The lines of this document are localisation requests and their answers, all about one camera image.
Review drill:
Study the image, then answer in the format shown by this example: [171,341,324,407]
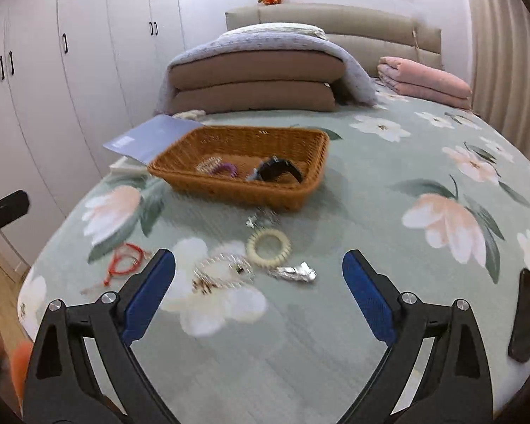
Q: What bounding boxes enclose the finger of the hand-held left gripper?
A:
[0,190,30,242]

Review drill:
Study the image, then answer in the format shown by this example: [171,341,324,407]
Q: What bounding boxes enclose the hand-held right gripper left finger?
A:
[23,248,180,424]

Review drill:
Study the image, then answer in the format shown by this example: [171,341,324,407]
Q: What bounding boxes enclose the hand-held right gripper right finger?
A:
[339,249,494,424]

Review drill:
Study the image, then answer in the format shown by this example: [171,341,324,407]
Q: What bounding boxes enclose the red string bracelet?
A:
[82,243,153,294]

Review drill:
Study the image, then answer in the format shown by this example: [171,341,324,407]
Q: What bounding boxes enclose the crystal bead bracelet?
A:
[192,253,256,294]

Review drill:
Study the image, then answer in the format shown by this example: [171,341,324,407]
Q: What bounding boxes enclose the silver hair clip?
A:
[269,261,317,284]

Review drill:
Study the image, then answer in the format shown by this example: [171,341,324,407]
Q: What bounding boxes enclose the cream spiral hair tie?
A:
[246,229,291,268]

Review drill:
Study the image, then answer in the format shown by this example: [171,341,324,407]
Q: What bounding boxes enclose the brown wicker basket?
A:
[148,126,330,212]

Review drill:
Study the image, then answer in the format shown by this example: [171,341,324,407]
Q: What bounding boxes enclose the small silver clasp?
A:
[246,211,280,229]

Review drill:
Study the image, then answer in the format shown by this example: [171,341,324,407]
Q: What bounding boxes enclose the green floral bed sheet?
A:
[18,90,530,424]

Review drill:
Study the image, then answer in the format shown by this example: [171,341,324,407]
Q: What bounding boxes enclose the white book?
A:
[110,159,152,176]

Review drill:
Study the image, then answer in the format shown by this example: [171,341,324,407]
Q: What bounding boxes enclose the white wardrobe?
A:
[0,0,187,270]

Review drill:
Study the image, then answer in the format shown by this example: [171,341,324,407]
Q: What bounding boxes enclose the black smartphone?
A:
[507,269,530,363]

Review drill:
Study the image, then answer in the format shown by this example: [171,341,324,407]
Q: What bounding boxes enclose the blue paper folder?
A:
[102,114,205,164]

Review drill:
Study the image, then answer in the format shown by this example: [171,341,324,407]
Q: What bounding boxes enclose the black sunglasses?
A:
[246,156,304,184]

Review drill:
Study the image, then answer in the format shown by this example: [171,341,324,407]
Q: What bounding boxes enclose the grey patterned blanket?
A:
[154,24,378,116]

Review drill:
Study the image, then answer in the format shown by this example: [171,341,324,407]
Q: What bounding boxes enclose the brown pillow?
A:
[168,51,347,92]
[170,82,339,114]

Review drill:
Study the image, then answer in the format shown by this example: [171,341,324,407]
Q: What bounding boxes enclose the pink folded quilt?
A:
[377,57,473,109]

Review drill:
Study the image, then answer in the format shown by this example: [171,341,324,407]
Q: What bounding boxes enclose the beige padded headboard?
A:
[225,4,443,76]

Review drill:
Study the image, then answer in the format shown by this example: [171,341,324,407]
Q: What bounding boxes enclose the beige curtain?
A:
[463,0,530,177]

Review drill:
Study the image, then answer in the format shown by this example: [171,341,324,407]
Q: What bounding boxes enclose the white patterned pillow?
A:
[216,24,328,41]

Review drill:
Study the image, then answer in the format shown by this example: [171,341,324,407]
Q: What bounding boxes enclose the clear beaded bracelet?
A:
[196,157,222,175]

